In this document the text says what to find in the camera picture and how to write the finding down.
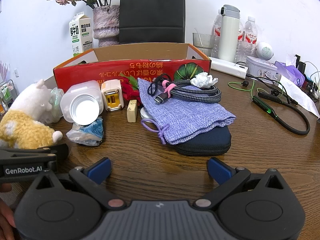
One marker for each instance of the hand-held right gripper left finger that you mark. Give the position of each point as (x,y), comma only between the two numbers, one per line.
(101,171)

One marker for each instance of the white round speaker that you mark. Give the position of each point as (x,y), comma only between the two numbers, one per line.
(265,51)

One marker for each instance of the wooden desktop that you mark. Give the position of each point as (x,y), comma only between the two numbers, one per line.
(160,170)

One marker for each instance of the white yellow charger plug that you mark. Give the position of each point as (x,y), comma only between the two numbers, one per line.
(111,87)

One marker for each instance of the black paper bag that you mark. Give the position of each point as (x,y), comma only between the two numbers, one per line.
(150,10)

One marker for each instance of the blue white packet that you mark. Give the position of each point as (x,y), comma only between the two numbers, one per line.
(90,132)

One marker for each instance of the purple woven pouch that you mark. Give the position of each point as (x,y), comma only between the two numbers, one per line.
(187,115)

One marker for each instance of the person's left hand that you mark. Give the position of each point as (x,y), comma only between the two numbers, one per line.
(6,212)

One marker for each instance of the cream rectangular tile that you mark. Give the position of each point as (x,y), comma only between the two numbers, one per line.
(132,111)

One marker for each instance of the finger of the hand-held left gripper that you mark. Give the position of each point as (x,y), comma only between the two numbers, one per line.
(58,151)

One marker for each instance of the white tissue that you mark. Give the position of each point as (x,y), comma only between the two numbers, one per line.
(203,80)

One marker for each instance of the iridescent green wrapper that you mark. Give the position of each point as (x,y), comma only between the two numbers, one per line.
(56,100)

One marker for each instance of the red rose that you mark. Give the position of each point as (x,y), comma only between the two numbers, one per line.
(130,90)

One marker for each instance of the white thermos bottle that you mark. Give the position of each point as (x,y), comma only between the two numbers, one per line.
(228,35)

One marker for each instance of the yellow white plush toy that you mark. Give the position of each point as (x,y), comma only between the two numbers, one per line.
(22,125)

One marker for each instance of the printed grey tin box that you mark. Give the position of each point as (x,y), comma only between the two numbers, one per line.
(261,66)

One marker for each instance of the dark blue zip case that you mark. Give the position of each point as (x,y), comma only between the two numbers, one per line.
(205,142)

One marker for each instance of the clear plastic water bottle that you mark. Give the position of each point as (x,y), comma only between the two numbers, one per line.
(250,35)
(217,30)

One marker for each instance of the pink purple vase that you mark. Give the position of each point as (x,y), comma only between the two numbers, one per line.
(106,22)

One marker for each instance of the black stand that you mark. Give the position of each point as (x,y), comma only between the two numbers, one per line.
(301,66)

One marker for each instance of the white green milk carton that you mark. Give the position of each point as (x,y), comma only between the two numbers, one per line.
(80,35)

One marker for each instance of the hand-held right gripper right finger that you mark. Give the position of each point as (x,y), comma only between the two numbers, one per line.
(217,171)

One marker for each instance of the white power bank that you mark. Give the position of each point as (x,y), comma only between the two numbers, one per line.
(230,67)

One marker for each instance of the clear drinking glass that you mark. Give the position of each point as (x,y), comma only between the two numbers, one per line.
(203,42)

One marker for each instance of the clear plastic jar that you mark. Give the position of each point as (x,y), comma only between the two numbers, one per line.
(82,92)

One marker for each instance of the red cardboard box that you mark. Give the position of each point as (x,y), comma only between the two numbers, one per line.
(112,67)

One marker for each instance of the purple plastic bag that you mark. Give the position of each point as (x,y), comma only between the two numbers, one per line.
(295,73)

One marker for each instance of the black green neckband earphones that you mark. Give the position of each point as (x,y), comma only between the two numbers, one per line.
(261,103)

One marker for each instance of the white paper sheet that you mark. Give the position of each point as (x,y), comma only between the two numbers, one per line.
(300,95)

